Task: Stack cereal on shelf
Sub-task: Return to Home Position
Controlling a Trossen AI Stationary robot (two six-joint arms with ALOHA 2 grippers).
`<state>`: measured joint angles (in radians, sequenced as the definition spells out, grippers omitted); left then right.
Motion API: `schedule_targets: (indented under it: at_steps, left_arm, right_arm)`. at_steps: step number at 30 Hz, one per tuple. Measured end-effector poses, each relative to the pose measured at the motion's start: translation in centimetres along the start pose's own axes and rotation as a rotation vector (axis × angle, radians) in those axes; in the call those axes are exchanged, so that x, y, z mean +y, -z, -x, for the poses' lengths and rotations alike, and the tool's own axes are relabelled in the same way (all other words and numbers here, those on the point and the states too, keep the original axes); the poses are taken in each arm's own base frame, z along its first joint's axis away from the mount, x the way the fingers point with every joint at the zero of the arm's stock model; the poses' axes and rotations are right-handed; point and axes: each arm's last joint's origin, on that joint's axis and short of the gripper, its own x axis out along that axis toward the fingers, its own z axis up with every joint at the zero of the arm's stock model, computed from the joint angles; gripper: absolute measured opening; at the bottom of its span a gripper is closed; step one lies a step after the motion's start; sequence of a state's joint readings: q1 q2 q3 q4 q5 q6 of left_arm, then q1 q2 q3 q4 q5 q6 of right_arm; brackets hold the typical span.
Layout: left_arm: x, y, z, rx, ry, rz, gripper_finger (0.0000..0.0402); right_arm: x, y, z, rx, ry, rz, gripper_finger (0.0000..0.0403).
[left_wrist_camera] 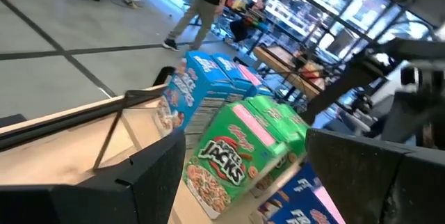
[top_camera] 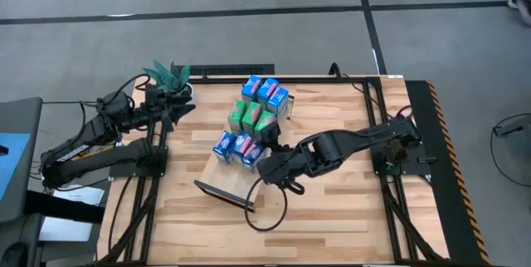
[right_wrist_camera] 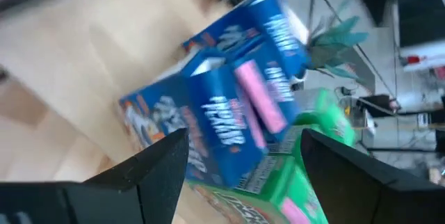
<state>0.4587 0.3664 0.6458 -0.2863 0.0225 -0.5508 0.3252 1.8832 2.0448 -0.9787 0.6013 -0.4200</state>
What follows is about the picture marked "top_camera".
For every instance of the white planter pot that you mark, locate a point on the white planter pot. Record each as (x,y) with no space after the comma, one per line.
(189,88)

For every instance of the black hazard-striped edge panel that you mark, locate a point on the black hazard-striped edge panel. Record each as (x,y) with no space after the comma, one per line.
(452,217)

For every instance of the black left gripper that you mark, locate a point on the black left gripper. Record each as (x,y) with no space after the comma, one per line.
(164,111)

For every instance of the light-blue Rice Krispies cereal box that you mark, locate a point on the light-blue Rice Krispies cereal box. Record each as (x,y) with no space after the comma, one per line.
(278,101)
(251,88)
(267,92)

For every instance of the blue Frosted Flakes cereal box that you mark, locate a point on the blue Frosted Flakes cereal box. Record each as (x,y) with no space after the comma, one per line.
(254,157)
(224,147)
(242,147)

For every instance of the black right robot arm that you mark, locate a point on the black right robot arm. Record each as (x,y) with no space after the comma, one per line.
(332,147)

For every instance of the grey floor device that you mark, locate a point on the grey floor device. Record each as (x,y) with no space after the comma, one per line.
(514,126)

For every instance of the green Apple Jacks cereal box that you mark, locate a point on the green Apple Jacks cereal box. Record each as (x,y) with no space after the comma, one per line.
(251,117)
(263,122)
(236,116)

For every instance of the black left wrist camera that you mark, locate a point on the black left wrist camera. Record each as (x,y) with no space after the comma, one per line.
(152,93)

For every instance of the green snake plant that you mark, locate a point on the green snake plant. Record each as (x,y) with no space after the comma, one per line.
(168,76)

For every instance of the blue sheet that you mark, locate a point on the blue sheet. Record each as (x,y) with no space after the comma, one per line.
(12,163)

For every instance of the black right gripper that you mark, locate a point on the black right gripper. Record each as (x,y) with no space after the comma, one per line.
(282,169)

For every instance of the grey side table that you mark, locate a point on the grey side table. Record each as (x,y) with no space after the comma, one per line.
(20,113)

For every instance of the person's foot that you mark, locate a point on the person's foot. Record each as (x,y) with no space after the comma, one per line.
(523,8)

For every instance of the white paper sheet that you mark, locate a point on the white paper sheet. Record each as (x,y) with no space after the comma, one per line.
(70,229)

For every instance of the black-framed wooden shelf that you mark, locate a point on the black-framed wooden shelf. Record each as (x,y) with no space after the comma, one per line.
(228,184)

